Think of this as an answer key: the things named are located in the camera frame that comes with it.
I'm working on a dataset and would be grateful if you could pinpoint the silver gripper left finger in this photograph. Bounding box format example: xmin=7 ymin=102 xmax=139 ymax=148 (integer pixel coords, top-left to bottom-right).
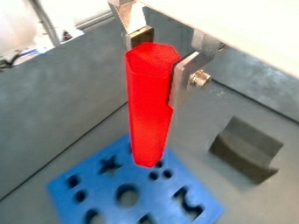
xmin=107 ymin=0 xmax=155 ymax=50

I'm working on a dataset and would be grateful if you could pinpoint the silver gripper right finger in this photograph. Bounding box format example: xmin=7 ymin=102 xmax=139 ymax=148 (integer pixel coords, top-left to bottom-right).
xmin=168 ymin=30 xmax=222 ymax=109

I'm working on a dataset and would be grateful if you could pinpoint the red hexagonal peg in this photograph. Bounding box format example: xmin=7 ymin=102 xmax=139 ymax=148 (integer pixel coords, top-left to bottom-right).
xmin=125 ymin=42 xmax=180 ymax=167

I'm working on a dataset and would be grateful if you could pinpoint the blue foam shape board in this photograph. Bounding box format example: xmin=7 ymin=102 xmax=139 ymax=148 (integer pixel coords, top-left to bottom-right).
xmin=48 ymin=136 xmax=223 ymax=224

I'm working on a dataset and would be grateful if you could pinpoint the black curved holder stand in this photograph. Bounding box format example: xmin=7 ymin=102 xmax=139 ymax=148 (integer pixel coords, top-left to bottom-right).
xmin=210 ymin=116 xmax=284 ymax=184

